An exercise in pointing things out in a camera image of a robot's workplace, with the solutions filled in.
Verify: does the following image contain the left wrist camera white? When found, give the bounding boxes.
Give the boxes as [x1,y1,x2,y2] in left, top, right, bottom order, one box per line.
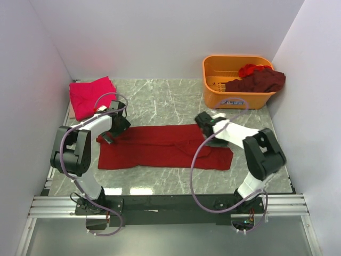
[94,105,107,114]

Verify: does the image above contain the dark maroon t shirt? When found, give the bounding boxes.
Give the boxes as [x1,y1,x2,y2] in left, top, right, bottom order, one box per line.
[225,69,286,93]

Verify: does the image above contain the orange plastic basket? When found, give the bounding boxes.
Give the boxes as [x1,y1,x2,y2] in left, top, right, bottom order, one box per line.
[202,55,275,109]

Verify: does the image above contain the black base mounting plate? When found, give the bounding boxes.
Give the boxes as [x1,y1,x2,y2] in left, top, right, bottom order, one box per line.
[75,195,264,230]

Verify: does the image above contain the folded pink t shirt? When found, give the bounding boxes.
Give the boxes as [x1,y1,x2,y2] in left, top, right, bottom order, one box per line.
[69,76,117,121]

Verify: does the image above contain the bright red cloth in basket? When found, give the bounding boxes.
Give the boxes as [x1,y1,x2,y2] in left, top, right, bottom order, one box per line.
[238,64,272,78]

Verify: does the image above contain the red t shirt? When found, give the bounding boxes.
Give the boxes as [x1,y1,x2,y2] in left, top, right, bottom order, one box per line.
[97,124,233,171]

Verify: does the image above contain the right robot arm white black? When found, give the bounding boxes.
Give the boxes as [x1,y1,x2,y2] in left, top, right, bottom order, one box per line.
[190,111,287,214]

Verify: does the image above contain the aluminium rail frame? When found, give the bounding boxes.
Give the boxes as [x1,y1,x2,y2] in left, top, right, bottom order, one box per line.
[28,194,310,219]

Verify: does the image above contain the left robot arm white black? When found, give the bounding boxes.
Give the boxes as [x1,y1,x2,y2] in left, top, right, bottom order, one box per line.
[50,100,131,214]

